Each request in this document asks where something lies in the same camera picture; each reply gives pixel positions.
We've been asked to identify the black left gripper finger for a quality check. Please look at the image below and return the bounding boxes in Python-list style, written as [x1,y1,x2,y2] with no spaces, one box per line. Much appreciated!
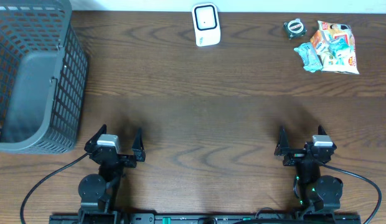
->
[131,128,146,162]
[84,124,106,152]

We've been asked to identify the green wipes pack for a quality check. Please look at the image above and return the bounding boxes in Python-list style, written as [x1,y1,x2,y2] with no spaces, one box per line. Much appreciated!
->
[294,42,323,73]

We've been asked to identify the yellow white snack bag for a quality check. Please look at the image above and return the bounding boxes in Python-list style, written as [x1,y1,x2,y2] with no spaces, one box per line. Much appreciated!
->
[318,21,359,75]

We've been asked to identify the teal tissue packet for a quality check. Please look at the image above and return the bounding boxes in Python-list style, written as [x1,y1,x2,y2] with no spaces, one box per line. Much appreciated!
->
[328,37,351,58]

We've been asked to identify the orange snack packet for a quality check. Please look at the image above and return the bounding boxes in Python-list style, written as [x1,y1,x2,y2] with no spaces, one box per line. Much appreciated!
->
[310,30,329,55]

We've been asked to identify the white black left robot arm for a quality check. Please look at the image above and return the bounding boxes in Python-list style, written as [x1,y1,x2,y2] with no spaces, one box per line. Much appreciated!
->
[77,124,146,224]

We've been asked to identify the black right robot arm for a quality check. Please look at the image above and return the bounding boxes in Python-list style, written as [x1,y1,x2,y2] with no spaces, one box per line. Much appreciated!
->
[274,126,343,220]

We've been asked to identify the white barcode scanner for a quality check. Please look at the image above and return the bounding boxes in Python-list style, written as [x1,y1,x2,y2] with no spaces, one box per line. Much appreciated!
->
[191,2,221,47]

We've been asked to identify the grey plastic mesh basket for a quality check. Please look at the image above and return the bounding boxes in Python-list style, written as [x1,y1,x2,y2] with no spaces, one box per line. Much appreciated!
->
[0,1,88,154]

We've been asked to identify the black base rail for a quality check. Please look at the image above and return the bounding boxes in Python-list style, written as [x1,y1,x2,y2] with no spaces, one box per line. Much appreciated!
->
[49,213,361,224]

